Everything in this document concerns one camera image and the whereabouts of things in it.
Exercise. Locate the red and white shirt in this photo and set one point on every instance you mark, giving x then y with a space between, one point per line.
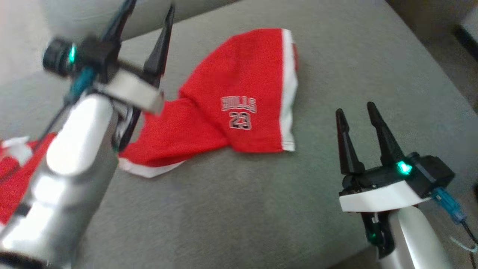
15 175

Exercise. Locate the grey fabric sofa seat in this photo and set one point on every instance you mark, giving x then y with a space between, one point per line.
242 209

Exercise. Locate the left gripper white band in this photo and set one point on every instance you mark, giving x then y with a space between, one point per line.
123 87

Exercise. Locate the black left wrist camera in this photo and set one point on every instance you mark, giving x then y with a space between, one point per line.
56 58

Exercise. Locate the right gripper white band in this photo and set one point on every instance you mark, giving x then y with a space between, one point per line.
377 196

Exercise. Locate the red Bulls basketball shorts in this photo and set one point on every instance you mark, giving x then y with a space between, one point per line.
239 74

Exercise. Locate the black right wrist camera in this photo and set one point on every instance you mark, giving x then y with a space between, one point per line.
433 173

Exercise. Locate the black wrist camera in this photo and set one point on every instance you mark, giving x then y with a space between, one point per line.
433 173
56 58

